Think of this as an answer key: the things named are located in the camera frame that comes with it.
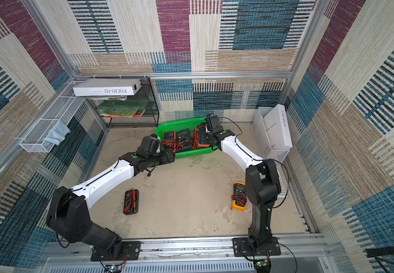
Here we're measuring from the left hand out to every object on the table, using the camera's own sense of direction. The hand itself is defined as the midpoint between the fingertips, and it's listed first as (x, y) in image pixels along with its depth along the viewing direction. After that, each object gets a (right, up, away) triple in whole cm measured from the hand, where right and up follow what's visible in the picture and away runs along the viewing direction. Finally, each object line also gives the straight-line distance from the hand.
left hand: (168, 155), depth 87 cm
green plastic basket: (+9, +19, +32) cm, 39 cm away
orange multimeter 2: (+17, +10, -3) cm, 19 cm away
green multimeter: (+7, +8, +14) cm, 17 cm away
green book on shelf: (-21, +25, +7) cm, 33 cm away
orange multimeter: (-2, +8, +15) cm, 17 cm away
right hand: (+18, +11, +6) cm, 22 cm away
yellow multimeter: (+35, -20, -4) cm, 41 cm away
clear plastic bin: (+50, +8, +9) cm, 52 cm away
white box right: (+58, +14, +6) cm, 60 cm away
